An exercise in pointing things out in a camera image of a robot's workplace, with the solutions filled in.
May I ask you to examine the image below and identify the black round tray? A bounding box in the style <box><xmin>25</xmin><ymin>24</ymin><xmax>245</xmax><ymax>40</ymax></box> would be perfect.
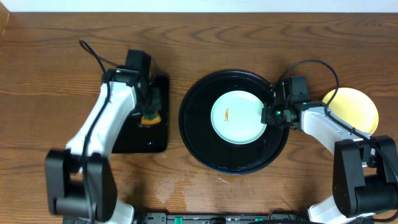
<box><xmin>178</xmin><ymin>70</ymin><xmax>290</xmax><ymax>175</ymax></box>

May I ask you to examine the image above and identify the yellow green scrub sponge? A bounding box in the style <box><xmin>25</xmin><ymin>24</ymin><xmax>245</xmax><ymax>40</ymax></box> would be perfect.
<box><xmin>141</xmin><ymin>113</ymin><xmax>162</xmax><ymax>126</ymax></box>

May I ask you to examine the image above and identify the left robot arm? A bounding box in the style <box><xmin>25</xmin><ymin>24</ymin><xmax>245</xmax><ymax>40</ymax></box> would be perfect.
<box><xmin>44</xmin><ymin>68</ymin><xmax>151</xmax><ymax>223</ymax></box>

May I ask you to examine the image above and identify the black rectangular tray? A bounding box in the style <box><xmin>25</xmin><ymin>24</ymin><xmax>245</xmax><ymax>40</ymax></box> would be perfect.
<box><xmin>113</xmin><ymin>75</ymin><xmax>170</xmax><ymax>154</ymax></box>

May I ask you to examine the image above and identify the mint plate front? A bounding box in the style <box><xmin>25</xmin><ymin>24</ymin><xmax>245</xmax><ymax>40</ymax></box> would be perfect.
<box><xmin>210</xmin><ymin>90</ymin><xmax>267</xmax><ymax>144</ymax></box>

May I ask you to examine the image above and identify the yellow plate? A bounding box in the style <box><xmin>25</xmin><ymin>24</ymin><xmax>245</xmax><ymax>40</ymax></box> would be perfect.
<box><xmin>329</xmin><ymin>88</ymin><xmax>379</xmax><ymax>134</ymax></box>

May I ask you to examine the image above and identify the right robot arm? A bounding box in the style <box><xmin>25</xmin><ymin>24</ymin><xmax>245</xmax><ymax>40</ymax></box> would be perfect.
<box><xmin>261</xmin><ymin>95</ymin><xmax>397</xmax><ymax>223</ymax></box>

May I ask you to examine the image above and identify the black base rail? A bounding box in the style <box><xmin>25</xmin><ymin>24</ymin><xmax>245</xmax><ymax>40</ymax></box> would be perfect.
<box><xmin>132</xmin><ymin>213</ymin><xmax>310</xmax><ymax>224</ymax></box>

